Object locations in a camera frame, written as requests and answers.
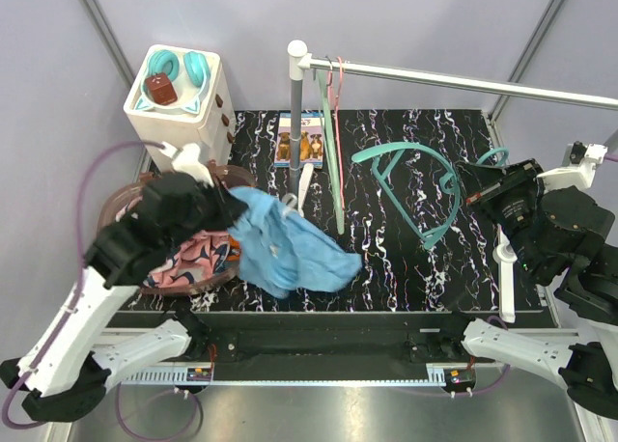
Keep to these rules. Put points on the light blue shorts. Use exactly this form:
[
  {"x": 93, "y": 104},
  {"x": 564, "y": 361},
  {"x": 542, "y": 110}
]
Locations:
[{"x": 281, "y": 251}]

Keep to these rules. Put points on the teal plastic hanger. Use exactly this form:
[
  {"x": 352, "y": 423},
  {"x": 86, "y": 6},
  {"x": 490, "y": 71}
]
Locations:
[{"x": 411, "y": 188}]

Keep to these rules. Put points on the white storage box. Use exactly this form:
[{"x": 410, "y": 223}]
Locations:
[{"x": 213, "y": 129}]

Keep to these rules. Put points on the brown cube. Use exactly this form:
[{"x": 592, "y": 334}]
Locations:
[{"x": 160, "y": 89}]

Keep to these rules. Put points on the dog picture book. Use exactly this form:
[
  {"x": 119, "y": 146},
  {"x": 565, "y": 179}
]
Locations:
[{"x": 311, "y": 146}]

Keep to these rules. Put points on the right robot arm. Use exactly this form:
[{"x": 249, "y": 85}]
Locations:
[{"x": 556, "y": 230}]

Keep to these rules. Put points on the pink translucent plastic basin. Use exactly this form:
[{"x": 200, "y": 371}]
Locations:
[{"x": 123, "y": 200}]

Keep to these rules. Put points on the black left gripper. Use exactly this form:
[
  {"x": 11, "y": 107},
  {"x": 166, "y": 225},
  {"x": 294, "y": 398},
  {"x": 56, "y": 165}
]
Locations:
[{"x": 230, "y": 207}]

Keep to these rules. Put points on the pink wire hanger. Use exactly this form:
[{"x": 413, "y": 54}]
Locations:
[{"x": 334, "y": 90}]

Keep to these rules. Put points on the pink patterned shorts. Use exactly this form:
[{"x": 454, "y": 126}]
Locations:
[{"x": 196, "y": 260}]

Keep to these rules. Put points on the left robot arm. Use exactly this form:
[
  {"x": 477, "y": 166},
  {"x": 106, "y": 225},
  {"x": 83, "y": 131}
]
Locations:
[{"x": 63, "y": 376}]

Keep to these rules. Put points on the silver clothes rack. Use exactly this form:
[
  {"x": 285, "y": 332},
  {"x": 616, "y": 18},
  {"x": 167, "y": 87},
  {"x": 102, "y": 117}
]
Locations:
[{"x": 301, "y": 60}]

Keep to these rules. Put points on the mint green hanger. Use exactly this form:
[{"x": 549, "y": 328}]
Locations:
[{"x": 331, "y": 156}]

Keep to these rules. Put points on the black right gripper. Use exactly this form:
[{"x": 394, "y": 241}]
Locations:
[{"x": 479, "y": 179}]

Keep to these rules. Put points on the teal cat ear headphones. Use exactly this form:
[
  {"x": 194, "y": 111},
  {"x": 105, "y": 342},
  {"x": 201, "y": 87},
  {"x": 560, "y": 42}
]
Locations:
[{"x": 190, "y": 75}]

